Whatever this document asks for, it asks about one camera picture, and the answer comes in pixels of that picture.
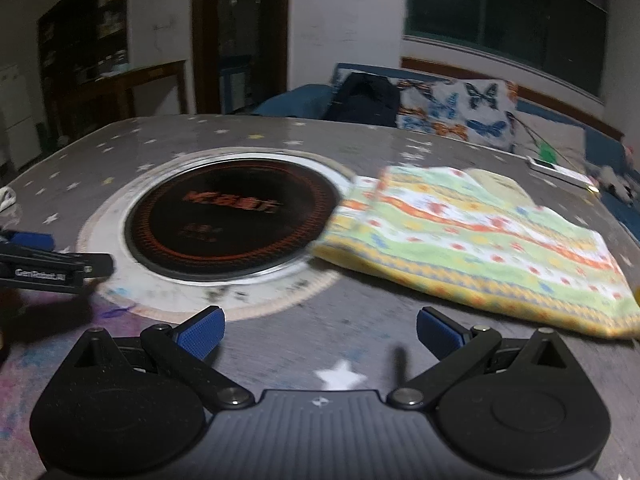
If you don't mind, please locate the white power strip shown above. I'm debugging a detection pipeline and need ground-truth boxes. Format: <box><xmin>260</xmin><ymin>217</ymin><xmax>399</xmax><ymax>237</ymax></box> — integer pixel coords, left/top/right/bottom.
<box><xmin>526</xmin><ymin>156</ymin><xmax>600</xmax><ymax>192</ymax></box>

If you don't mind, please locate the blue sofa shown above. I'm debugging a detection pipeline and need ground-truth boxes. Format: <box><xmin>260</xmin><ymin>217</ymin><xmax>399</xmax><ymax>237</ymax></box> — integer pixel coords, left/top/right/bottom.
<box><xmin>250</xmin><ymin>62</ymin><xmax>640</xmax><ymax>241</ymax></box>

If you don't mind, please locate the round black induction cooker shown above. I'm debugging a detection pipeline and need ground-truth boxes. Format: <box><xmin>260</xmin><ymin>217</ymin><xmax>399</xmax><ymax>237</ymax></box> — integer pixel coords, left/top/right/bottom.
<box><xmin>123</xmin><ymin>147</ymin><xmax>343</xmax><ymax>287</ymax></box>

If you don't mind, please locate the dark bag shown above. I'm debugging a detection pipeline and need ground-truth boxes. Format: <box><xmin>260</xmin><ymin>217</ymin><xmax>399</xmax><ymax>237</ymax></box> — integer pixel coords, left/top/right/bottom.
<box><xmin>322</xmin><ymin>72</ymin><xmax>401</xmax><ymax>127</ymax></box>

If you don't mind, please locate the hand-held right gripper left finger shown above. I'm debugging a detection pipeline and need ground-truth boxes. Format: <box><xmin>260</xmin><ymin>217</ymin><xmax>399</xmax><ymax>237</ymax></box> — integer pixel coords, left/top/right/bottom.
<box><xmin>69</xmin><ymin>306</ymin><xmax>256</xmax><ymax>409</ymax></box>

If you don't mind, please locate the butterfly print pillow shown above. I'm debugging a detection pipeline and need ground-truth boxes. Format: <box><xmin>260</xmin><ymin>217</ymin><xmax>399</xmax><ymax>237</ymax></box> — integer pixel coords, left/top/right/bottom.
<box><xmin>396</xmin><ymin>78</ymin><xmax>519</xmax><ymax>153</ymax></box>

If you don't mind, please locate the dark window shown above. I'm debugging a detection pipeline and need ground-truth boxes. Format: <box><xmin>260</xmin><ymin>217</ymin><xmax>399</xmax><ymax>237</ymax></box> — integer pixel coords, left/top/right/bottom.
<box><xmin>403</xmin><ymin>0</ymin><xmax>610</xmax><ymax>101</ymax></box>

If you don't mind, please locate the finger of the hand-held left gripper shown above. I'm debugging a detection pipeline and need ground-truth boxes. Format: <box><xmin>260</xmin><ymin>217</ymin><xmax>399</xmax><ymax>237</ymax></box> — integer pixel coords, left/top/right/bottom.
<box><xmin>0</xmin><ymin>230</ymin><xmax>55</xmax><ymax>252</ymax></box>
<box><xmin>0</xmin><ymin>252</ymin><xmax>115</xmax><ymax>295</ymax></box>

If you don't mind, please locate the white refrigerator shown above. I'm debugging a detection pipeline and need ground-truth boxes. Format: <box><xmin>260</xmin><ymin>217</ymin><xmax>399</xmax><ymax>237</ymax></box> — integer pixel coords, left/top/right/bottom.
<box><xmin>0</xmin><ymin>62</ymin><xmax>42</xmax><ymax>172</ymax></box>

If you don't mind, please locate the dark bookshelf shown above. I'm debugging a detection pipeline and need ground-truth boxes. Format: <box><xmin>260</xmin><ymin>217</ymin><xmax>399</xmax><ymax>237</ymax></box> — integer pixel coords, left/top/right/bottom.
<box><xmin>37</xmin><ymin>0</ymin><xmax>130</xmax><ymax>136</ymax></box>

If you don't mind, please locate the dark wooden door frame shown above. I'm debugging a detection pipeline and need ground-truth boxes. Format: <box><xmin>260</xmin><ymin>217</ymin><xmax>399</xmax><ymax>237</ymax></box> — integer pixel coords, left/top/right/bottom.
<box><xmin>192</xmin><ymin>0</ymin><xmax>291</xmax><ymax>115</ymax></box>

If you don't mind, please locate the colourful striped cloth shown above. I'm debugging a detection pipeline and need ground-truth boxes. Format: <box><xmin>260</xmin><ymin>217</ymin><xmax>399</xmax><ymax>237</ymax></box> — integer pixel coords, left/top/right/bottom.
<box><xmin>311</xmin><ymin>164</ymin><xmax>640</xmax><ymax>340</ymax></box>

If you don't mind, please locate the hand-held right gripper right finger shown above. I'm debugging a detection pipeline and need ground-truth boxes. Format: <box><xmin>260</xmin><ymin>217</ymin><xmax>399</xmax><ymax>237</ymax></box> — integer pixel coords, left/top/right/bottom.
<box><xmin>387</xmin><ymin>306</ymin><xmax>572</xmax><ymax>409</ymax></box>

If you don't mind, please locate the plush toy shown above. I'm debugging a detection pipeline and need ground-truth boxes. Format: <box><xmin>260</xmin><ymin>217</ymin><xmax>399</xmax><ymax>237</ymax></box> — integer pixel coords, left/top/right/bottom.
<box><xmin>596</xmin><ymin>164</ymin><xmax>640</xmax><ymax>206</ymax></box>

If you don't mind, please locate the wooden desk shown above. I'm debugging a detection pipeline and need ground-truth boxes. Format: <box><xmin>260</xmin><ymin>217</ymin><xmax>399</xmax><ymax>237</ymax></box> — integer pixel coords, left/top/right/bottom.
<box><xmin>75</xmin><ymin>59</ymin><xmax>189</xmax><ymax>126</ymax></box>

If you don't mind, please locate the grey star-print tablecloth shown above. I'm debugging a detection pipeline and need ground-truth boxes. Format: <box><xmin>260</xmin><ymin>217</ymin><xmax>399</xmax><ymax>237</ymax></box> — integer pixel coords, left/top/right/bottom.
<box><xmin>0</xmin><ymin>114</ymin><xmax>640</xmax><ymax>480</ymax></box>

